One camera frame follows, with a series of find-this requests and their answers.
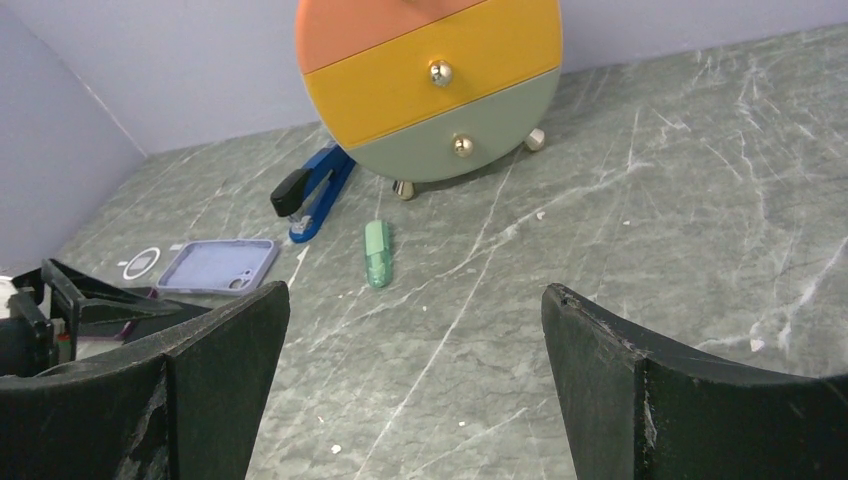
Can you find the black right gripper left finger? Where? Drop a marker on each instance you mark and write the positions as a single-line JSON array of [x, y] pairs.
[[182, 403]]

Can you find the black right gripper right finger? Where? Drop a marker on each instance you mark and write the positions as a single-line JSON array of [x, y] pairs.
[[639, 405]]

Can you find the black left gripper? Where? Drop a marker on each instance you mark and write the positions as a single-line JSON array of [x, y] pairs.
[[56, 304]]

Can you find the lilac silicone phone case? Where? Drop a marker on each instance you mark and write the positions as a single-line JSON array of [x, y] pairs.
[[227, 267]]

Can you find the phone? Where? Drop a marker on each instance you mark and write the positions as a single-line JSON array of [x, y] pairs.
[[147, 326], [106, 319]]

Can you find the blue black stapler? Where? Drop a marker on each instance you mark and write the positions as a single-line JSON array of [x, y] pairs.
[[306, 196]]

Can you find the small green plastic tool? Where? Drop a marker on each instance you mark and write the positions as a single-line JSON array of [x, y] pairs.
[[377, 246]]

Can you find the round beige drawer cabinet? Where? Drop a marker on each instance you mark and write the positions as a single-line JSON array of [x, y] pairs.
[[425, 91]]

